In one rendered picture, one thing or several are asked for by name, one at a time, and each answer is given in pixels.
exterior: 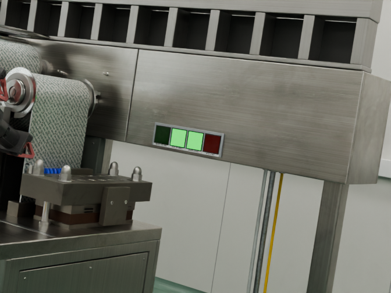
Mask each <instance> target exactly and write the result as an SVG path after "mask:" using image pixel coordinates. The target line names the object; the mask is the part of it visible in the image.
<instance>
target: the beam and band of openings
mask: <svg viewBox="0 0 391 293"><path fill-rule="evenodd" d="M0 1H1V2H0V24H3V25H6V26H11V27H15V28H20V29H23V30H27V31H32V32H35V33H40V34H45V35H48V36H49V39H48V40H51V41H62V42H74V43H81V44H92V45H104V46H110V47H122V48H134V49H145V50H152V51H163V52H175V53H186V54H193V55H205V56H216V57H223V58H235V59H246V60H258V61H264V62H276V63H288V64H294V65H306V66H318V67H329V68H335V69H347V70H359V71H364V72H367V73H370V74H371V73H372V69H371V64H372V57H373V53H374V46H375V39H376V32H377V28H378V24H379V22H380V18H381V11H382V4H383V0H0ZM87 6H90V7H87ZM117 8H120V9H117ZM155 10H159V11H155ZM165 11H168V12H165ZM204 13H209V14H204ZM234 15H238V16H234ZM253 16H254V17H253ZM283 18H287V19H283ZM302 19H303V20H302ZM332 21H336V22H332ZM351 22H356V23H351ZM13 36H15V37H21V38H30V37H24V36H17V35H13ZM33 39H39V40H46V39H43V38H42V39H40V38H33Z"/></svg>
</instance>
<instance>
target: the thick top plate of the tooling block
mask: <svg viewBox="0 0 391 293"><path fill-rule="evenodd" d="M58 179H59V174H48V173H44V176H34V175H31V174H29V173H22V181H21V186H20V195H24V196H27V197H30V198H34V199H39V200H41V201H45V202H49V203H53V204H56V205H60V206H64V205H87V204H99V203H101V202H102V195H103V190H104V187H123V186H126V187H130V194H129V202H146V201H150V197H151V189H152V183H151V182H148V181H143V180H142V182H139V181H133V180H130V179H131V178H130V177H125V176H120V175H119V176H109V175H107V174H92V175H72V178H71V181H72V182H71V183H67V182H61V181H58Z"/></svg>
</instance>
